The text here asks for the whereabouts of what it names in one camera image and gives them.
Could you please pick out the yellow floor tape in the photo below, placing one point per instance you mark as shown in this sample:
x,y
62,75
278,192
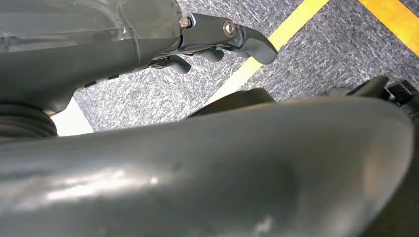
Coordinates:
x,y
281,36
399,19

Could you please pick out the black robot body part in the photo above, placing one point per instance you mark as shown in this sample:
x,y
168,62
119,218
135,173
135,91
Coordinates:
x,y
399,95

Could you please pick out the white panel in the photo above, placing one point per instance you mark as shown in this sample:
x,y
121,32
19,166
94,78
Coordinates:
x,y
70,121

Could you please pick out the grey robot body shell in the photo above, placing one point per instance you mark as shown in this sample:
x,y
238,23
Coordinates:
x,y
196,180

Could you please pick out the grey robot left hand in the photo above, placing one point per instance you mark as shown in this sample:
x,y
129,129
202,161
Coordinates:
x,y
82,49

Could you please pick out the robot left arm ribbed sleeve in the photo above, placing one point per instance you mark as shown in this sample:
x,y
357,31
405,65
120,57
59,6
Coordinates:
x,y
23,124

